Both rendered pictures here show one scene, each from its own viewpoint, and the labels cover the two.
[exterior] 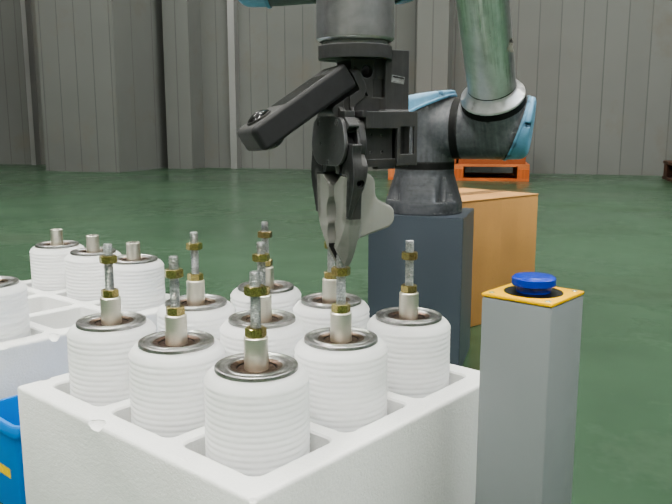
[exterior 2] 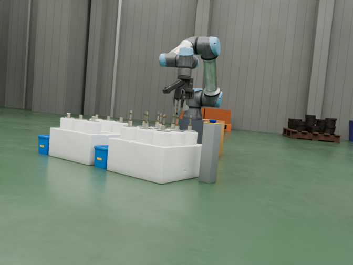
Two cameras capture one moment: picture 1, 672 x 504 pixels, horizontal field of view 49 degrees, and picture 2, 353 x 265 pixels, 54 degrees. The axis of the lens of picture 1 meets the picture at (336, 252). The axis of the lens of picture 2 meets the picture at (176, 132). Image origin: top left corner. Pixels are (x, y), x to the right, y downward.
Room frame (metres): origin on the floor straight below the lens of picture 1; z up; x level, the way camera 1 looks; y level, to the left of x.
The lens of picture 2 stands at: (-1.13, 0.15, 0.37)
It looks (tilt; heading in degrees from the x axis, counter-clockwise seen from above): 4 degrees down; 355
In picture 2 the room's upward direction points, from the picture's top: 5 degrees clockwise
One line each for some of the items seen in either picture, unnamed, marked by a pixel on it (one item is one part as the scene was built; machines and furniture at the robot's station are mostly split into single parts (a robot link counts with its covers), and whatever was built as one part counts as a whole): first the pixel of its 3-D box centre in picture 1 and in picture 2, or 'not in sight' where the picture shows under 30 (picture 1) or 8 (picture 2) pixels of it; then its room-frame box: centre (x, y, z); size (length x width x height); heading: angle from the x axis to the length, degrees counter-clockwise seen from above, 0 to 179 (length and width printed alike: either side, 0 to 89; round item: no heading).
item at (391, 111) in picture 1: (361, 110); (184, 88); (0.74, -0.03, 0.48); 0.09 x 0.08 x 0.12; 117
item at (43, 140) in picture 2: not in sight; (60, 143); (1.30, 0.74, 0.06); 0.30 x 0.11 x 0.12; 140
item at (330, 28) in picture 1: (353, 25); (184, 73); (0.74, -0.02, 0.56); 0.08 x 0.08 x 0.05
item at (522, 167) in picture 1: (459, 153); (204, 118); (6.73, -1.12, 0.22); 1.27 x 0.92 x 0.44; 73
